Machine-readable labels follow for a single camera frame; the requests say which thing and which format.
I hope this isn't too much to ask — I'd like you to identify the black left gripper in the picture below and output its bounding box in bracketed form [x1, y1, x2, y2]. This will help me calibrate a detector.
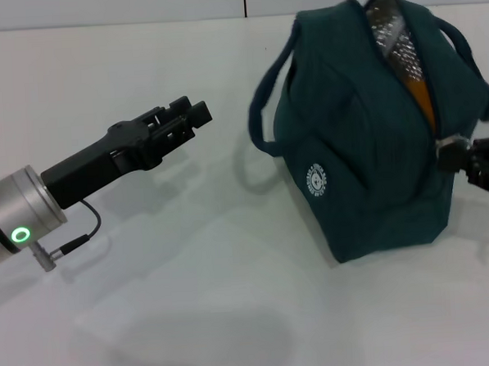
[36, 93, 219, 211]

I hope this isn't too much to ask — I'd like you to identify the yellow banana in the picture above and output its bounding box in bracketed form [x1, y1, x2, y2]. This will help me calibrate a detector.
[402, 77, 438, 137]

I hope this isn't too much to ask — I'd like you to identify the dark teal fabric lunch bag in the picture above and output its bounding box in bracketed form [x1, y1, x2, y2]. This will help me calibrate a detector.
[242, 0, 489, 269]

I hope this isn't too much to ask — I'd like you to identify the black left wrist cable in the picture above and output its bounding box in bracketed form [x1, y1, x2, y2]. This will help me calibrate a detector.
[48, 197, 105, 256]

